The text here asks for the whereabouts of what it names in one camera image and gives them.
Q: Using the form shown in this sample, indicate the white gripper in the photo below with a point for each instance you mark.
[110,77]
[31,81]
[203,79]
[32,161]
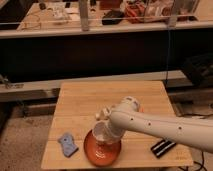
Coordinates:
[103,114]

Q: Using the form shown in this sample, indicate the white ceramic cup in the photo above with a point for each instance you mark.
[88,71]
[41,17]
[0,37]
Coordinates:
[101,134]

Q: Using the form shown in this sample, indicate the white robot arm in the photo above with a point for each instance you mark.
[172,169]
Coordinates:
[196,133]

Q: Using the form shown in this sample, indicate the orange ceramic bowl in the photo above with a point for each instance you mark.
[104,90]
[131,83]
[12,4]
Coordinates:
[100,155]

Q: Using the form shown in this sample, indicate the wooden table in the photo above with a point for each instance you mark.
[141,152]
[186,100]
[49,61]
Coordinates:
[75,111]

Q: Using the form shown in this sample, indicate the blue sponge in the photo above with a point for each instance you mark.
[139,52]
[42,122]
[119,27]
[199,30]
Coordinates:
[67,144]

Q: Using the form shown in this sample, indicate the black white striped block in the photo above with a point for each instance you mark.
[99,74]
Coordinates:
[162,147]

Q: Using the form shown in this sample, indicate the black bag on shelf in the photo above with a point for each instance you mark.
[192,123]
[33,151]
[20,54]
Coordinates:
[112,17]

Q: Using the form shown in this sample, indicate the black crate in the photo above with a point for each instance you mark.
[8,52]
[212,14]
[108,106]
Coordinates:
[199,70]

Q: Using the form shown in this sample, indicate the red orange item on shelf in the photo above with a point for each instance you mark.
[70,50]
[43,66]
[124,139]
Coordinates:
[135,13]

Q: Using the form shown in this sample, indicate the metal shelf post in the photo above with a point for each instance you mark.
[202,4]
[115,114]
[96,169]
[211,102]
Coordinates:
[83,9]

